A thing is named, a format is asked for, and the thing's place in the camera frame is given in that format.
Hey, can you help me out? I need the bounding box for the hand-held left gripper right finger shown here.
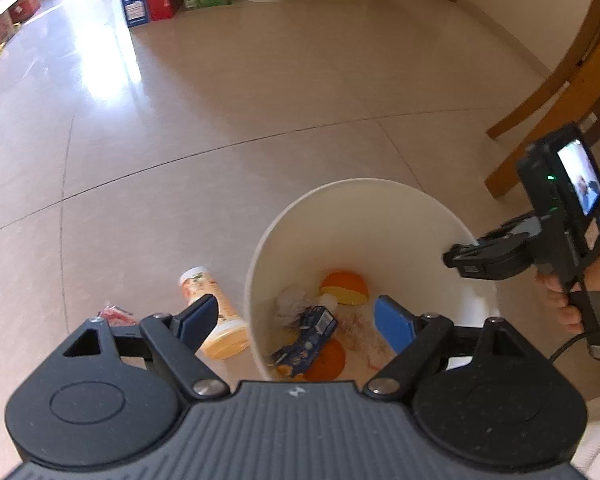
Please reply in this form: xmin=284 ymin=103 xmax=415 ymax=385
xmin=364 ymin=296 xmax=538 ymax=397

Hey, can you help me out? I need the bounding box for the white plastic bin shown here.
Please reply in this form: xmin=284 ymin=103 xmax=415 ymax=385
xmin=243 ymin=178 xmax=502 ymax=382

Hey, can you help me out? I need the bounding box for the black cable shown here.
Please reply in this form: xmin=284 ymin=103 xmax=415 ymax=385
xmin=549 ymin=280 xmax=600 ymax=383

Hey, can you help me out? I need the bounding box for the red printed cardboard box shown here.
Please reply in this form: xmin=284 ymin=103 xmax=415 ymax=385
xmin=7 ymin=0 xmax=42 ymax=24

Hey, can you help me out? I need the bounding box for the orange peel piece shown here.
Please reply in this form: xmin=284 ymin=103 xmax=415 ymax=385
xmin=307 ymin=337 xmax=347 ymax=381

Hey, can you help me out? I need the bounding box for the white crumpled tissue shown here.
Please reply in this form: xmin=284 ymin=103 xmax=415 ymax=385
xmin=275 ymin=285 xmax=338 ymax=332

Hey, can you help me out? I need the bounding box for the blue snack wrapper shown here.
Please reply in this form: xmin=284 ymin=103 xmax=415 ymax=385
xmin=271 ymin=305 xmax=339 ymax=376

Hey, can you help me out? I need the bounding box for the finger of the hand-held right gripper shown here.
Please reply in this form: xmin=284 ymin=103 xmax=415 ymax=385
xmin=442 ymin=212 xmax=536 ymax=281

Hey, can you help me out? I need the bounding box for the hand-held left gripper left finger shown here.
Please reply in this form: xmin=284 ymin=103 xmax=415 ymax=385
xmin=62 ymin=294 xmax=229 ymax=400

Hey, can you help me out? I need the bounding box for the plastic bottle with orange label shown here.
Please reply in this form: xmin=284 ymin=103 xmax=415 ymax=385
xmin=179 ymin=266 xmax=251 ymax=360

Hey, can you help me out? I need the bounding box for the orange peel half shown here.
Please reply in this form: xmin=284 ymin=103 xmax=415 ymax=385
xmin=320 ymin=271 xmax=370 ymax=307

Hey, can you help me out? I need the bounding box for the red wrapper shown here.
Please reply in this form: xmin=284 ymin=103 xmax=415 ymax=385
xmin=97 ymin=301 xmax=137 ymax=330

